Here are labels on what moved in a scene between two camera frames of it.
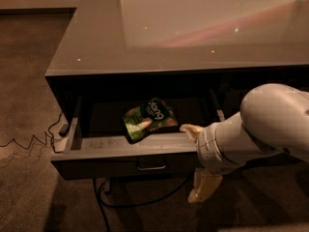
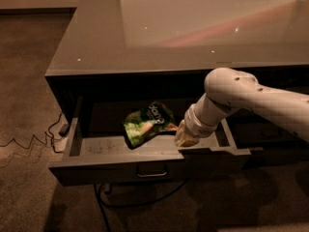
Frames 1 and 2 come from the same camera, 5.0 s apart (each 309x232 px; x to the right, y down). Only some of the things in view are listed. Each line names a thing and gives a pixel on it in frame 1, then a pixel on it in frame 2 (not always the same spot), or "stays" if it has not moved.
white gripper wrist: (209, 150) to (197, 126)
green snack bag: (154, 115) stays
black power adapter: (64, 130) stays
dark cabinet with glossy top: (137, 62) stays
